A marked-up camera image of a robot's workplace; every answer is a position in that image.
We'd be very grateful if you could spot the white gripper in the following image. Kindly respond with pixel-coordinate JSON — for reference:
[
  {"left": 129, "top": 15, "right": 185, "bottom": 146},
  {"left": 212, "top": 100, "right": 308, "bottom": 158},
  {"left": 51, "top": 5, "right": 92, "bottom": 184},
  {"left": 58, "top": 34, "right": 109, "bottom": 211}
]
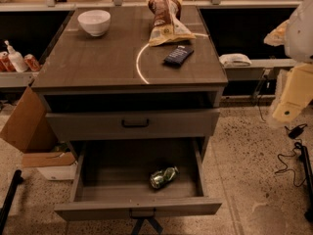
[{"left": 263, "top": 0, "right": 313, "bottom": 128}]

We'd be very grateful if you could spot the open grey middle drawer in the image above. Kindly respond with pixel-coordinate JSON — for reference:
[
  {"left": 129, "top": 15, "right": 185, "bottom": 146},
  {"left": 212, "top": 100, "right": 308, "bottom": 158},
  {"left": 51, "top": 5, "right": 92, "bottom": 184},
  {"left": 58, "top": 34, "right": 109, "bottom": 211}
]
[{"left": 55, "top": 138, "right": 222, "bottom": 221}]

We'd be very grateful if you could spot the grey wooden drawer cabinet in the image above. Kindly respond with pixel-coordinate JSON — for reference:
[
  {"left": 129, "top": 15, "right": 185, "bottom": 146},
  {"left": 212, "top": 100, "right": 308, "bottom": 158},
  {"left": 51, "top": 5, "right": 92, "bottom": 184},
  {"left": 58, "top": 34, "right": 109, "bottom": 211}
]
[{"left": 32, "top": 6, "right": 227, "bottom": 154}]

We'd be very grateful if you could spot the closed grey upper drawer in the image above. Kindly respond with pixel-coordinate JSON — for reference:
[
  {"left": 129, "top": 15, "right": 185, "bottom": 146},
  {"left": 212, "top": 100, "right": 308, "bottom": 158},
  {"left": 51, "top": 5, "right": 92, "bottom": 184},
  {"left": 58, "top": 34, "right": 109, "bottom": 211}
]
[{"left": 46, "top": 109, "right": 219, "bottom": 141}]

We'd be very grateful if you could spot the red soda can at edge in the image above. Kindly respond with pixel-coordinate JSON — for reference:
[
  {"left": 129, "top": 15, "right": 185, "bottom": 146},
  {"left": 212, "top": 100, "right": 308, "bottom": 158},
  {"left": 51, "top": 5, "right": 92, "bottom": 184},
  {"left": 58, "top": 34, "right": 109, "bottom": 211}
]
[{"left": 0, "top": 51, "right": 15, "bottom": 71}]

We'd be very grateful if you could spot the folded white cloth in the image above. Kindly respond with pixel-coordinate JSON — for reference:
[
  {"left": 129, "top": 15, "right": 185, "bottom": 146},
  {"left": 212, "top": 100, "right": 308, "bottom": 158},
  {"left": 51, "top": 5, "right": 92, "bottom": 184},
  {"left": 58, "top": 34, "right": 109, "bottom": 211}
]
[{"left": 219, "top": 53, "right": 251, "bottom": 67}]

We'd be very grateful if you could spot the black power adapter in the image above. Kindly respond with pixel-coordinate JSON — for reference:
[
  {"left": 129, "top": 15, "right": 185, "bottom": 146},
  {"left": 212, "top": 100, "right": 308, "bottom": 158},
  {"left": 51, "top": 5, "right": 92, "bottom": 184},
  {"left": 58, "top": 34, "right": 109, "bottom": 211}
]
[{"left": 288, "top": 123, "right": 307, "bottom": 139}]

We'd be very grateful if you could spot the dark blue snack bar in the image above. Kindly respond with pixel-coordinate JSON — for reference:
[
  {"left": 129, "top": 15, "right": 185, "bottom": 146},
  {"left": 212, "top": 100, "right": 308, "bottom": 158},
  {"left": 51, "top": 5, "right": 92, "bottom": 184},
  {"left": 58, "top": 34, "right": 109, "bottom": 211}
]
[{"left": 164, "top": 45, "right": 194, "bottom": 66}]

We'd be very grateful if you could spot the black stand right edge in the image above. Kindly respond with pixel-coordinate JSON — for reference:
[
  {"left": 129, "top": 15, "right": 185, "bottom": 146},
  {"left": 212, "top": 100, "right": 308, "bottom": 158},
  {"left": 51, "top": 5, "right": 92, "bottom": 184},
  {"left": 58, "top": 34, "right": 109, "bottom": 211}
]
[{"left": 300, "top": 146, "right": 313, "bottom": 222}]

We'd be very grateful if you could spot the brown chip bag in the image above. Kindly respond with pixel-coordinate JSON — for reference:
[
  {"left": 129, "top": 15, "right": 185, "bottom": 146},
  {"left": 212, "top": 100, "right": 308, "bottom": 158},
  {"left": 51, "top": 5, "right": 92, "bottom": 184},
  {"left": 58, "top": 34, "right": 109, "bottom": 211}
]
[{"left": 147, "top": 0, "right": 196, "bottom": 46}]

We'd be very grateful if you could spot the white ceramic bowl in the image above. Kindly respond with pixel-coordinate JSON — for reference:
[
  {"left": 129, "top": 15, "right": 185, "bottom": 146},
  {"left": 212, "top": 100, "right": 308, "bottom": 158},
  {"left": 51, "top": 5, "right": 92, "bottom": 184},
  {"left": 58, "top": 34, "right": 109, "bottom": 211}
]
[{"left": 77, "top": 10, "right": 111, "bottom": 36}]

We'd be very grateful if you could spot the brown cardboard box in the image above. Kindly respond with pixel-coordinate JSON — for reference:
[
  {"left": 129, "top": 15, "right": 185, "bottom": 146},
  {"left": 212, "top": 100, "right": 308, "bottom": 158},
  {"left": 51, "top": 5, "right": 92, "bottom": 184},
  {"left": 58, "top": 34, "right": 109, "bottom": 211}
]
[{"left": 0, "top": 87, "right": 75, "bottom": 167}]

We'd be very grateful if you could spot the white pump bottle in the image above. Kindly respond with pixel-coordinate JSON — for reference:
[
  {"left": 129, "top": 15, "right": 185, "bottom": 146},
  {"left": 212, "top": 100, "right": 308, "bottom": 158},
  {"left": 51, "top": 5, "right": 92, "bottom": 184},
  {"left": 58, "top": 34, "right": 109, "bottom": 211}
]
[{"left": 5, "top": 40, "right": 28, "bottom": 72}]

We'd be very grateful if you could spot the black pole lower left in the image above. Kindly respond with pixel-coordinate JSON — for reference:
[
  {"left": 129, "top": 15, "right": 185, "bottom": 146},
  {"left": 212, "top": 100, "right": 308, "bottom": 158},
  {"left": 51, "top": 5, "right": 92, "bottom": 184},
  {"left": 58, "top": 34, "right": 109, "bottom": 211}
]
[{"left": 0, "top": 169, "right": 23, "bottom": 235}]

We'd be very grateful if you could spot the black cable on floor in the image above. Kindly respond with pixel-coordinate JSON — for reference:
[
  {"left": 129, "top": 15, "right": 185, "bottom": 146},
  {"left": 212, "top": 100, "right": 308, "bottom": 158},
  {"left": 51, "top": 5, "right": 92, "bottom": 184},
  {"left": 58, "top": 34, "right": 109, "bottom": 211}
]
[{"left": 274, "top": 142, "right": 307, "bottom": 188}]

